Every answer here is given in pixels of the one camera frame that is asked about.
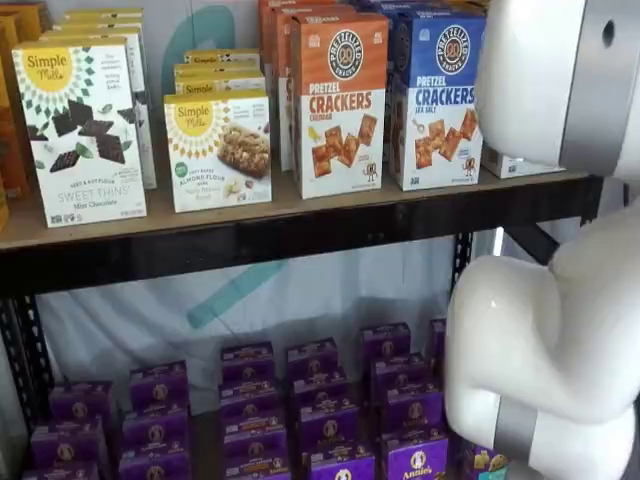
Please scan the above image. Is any white backdrop with teal print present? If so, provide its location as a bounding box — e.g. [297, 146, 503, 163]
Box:
[34, 0, 506, 401]

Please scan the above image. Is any black metal shelf rack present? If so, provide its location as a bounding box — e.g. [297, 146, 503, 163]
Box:
[0, 172, 606, 480]

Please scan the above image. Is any purple Annie's snack box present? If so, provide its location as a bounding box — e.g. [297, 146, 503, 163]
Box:
[299, 404, 361, 454]
[382, 437, 450, 480]
[462, 444, 509, 480]
[122, 408, 189, 454]
[22, 462, 101, 480]
[360, 323, 412, 359]
[370, 355, 427, 396]
[118, 449, 191, 480]
[292, 369, 349, 409]
[129, 360, 190, 414]
[286, 338, 340, 374]
[219, 382, 277, 429]
[49, 382, 114, 429]
[221, 342, 275, 386]
[382, 392, 445, 440]
[30, 423, 105, 469]
[223, 424, 291, 480]
[429, 318, 449, 361]
[309, 452, 376, 480]

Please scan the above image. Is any orange cheddar crackers box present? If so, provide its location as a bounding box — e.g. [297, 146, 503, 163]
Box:
[276, 5, 359, 174]
[290, 12, 390, 200]
[258, 0, 321, 76]
[267, 1, 351, 81]

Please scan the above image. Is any wooden shelf board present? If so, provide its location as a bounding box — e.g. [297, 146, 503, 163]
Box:
[0, 169, 591, 251]

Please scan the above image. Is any Simple Mills sweet thins box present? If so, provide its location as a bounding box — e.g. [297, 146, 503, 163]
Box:
[12, 35, 149, 229]
[38, 25, 159, 191]
[64, 7, 146, 21]
[52, 17, 146, 31]

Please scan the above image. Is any Simple Mills almond bars box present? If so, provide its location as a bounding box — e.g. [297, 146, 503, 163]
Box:
[163, 92, 274, 214]
[183, 48, 261, 66]
[173, 63, 265, 81]
[174, 77, 267, 97]

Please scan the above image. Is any blue sea salt crackers box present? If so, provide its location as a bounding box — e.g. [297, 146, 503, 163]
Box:
[382, 3, 489, 166]
[349, 0, 489, 9]
[389, 12, 487, 192]

